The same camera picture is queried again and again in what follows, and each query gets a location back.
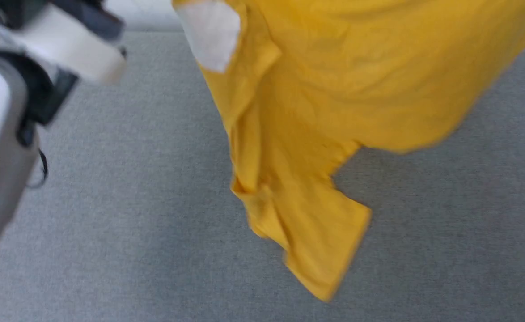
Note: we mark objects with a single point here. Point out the yellow tiger face hooded shirt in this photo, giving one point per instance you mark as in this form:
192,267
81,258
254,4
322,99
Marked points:
311,112

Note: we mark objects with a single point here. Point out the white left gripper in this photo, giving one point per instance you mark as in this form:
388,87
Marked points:
74,49

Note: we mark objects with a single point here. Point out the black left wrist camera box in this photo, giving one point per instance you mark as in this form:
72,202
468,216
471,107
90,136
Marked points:
21,9

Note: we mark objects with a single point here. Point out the grey fabric sofa seat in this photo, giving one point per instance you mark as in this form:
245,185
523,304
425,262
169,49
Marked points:
133,223

